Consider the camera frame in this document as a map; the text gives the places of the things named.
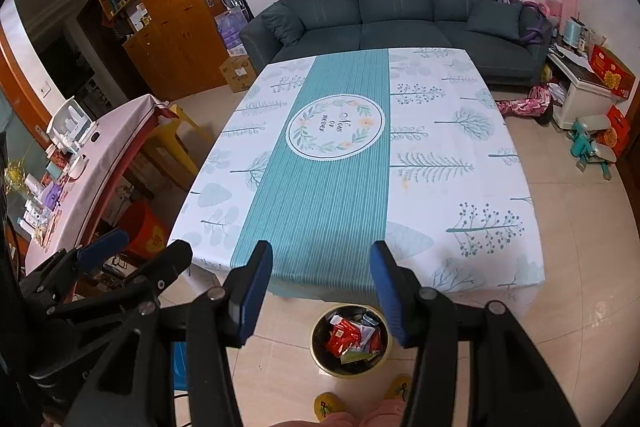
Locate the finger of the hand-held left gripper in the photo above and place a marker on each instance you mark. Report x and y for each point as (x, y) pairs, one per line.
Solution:
(165, 259)
(102, 242)

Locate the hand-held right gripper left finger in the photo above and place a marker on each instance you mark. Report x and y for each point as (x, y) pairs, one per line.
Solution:
(255, 292)

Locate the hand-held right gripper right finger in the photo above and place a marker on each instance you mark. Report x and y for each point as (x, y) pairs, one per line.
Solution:
(392, 297)

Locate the yellow rimmed dark waste bin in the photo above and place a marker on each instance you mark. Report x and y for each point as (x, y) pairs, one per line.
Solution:
(322, 357)

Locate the red plastic bucket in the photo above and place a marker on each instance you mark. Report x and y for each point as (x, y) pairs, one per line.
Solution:
(145, 232)

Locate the yellow plastic stool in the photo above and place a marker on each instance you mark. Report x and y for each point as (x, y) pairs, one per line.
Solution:
(172, 142)

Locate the white dish rack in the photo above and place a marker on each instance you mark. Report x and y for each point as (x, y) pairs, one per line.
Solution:
(72, 122)

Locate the cardboard box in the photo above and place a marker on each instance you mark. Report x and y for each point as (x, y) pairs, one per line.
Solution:
(240, 74)

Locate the pink patterned hoverboard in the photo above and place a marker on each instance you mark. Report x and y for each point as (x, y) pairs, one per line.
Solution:
(525, 104)

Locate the stack of purple boxes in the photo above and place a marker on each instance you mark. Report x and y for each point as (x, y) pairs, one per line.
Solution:
(232, 29)

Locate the tall wooden cabinet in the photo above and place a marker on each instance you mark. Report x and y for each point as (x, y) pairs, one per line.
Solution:
(165, 7)

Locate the green ride-on toy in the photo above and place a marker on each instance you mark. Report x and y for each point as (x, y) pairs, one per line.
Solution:
(592, 144)

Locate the dark teal sofa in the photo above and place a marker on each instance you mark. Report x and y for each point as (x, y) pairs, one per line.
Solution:
(400, 37)

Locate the dark teal cushion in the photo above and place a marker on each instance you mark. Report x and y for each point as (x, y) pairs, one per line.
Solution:
(285, 27)
(495, 21)

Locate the low white cabinet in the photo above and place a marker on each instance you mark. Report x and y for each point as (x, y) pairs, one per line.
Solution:
(582, 94)

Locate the red gift bag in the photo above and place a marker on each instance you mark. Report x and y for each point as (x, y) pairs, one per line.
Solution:
(617, 127)

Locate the purple bag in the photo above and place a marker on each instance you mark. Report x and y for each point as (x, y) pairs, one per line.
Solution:
(530, 22)

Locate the red gift box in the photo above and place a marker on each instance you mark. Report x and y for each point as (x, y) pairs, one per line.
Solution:
(612, 69)

